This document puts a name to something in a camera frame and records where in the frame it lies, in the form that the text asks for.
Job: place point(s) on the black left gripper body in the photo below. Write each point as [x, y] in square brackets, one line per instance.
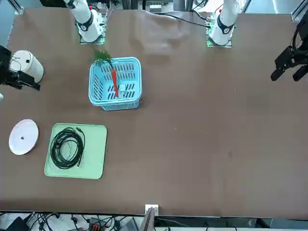
[290, 59]

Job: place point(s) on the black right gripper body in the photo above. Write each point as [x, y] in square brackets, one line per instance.
[4, 60]

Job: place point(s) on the orange toy carrot green leaves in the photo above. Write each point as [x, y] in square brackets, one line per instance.
[115, 81]

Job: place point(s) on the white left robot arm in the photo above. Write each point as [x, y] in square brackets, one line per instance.
[222, 26]

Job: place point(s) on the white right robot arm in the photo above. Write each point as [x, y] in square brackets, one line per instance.
[87, 26]

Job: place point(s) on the pink round plate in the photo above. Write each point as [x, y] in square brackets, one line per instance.
[24, 144]

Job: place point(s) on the light blue plastic basket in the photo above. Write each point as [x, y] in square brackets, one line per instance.
[115, 104]

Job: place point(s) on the light green tray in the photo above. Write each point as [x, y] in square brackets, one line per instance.
[95, 154]

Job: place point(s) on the white cylindrical bin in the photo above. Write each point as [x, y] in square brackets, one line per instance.
[30, 68]

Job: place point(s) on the black box under table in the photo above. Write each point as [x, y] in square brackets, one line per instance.
[16, 225]

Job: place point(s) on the power strip red switches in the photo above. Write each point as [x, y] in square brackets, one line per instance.
[95, 226]

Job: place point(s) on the aluminium frame corner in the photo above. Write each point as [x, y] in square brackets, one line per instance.
[19, 10]
[297, 14]

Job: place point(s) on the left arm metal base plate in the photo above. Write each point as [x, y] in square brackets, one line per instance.
[228, 44]

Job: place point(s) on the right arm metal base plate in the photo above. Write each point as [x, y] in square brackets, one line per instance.
[102, 39]

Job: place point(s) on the aluminium frame post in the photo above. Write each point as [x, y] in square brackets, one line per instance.
[148, 221]

